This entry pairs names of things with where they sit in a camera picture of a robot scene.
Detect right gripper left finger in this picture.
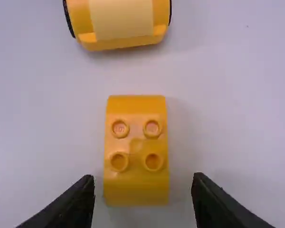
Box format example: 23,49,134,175
14,174,96,228

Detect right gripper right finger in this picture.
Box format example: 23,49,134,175
191,172,276,228

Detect yellow toy car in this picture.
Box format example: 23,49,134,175
62,0,173,52

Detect yellow toy brick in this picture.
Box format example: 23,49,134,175
102,94,170,207

